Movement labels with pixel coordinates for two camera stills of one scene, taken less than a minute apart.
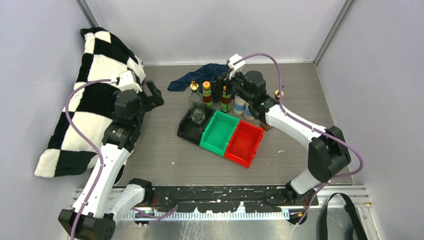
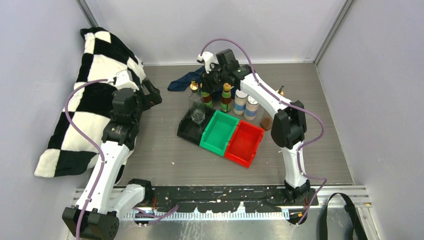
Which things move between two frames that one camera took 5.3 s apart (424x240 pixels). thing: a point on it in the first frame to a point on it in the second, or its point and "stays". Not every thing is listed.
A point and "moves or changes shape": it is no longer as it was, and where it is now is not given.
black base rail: x=256 y=199 stays
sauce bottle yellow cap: x=206 y=85 moves or changes shape
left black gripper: x=152 y=101 stays
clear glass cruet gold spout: x=196 y=104 stays
